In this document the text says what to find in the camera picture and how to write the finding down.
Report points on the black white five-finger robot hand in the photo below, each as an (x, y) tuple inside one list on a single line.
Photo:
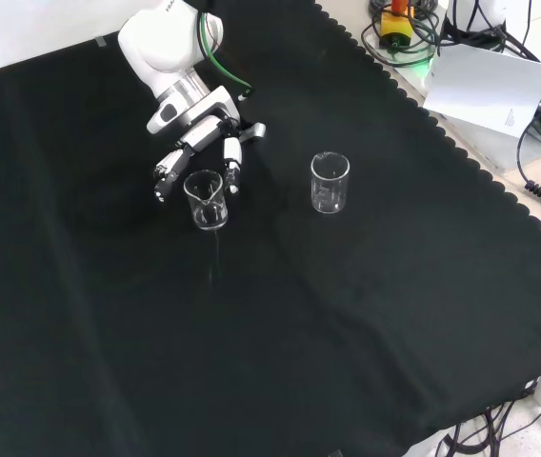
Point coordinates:
[(189, 112)]

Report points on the clear glass beaker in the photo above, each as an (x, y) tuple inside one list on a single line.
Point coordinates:
[(330, 190), (208, 214)]

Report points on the clear cloth clip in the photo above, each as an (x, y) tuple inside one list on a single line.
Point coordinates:
[(101, 42)]

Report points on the black bench cloth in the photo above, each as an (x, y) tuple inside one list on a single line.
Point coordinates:
[(204, 309)]

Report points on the yellow stop button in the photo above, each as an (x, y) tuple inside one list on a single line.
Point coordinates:
[(396, 26)]

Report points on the pale white board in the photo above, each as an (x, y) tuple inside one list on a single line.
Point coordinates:
[(485, 90)]

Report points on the white rounded housing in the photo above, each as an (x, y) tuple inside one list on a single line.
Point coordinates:
[(477, 12)]

